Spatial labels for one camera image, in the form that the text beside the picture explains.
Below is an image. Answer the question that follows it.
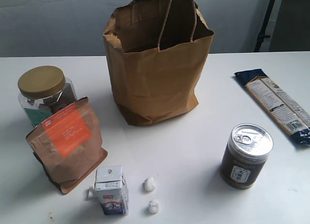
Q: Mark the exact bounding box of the brown paper shopping bag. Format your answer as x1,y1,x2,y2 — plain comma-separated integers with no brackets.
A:
103,0,214,126

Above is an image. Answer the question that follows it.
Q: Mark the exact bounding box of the upper white crumpled lump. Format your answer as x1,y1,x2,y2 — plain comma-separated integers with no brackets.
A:
143,177,155,192

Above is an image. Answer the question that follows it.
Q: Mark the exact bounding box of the white crumpled lump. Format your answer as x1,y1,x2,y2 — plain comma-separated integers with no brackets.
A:
148,199,159,214
143,177,155,192

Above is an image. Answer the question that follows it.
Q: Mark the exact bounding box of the small white blue milk carton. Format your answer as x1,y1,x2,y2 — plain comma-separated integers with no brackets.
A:
94,165,129,215

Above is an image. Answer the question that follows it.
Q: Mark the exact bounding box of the brown pouch orange label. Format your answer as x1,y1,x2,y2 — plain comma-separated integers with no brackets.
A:
26,97,108,194

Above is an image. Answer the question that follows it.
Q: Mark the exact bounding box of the lower white crumpled lump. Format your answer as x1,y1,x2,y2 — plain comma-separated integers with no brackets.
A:
148,199,159,214

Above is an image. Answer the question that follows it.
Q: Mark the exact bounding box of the dark can silver pull-tab lid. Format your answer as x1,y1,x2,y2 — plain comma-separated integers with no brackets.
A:
220,123,273,190

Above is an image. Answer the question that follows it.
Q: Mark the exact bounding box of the clear jar gold lid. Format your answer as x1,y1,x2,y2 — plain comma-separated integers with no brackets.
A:
17,65,78,127

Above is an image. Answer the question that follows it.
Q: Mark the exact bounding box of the black stand pole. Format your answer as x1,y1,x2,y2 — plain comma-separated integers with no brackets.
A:
253,0,276,52

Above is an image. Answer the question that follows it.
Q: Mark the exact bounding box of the blue beige pasta packet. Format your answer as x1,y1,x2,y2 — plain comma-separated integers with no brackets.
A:
234,69,310,145

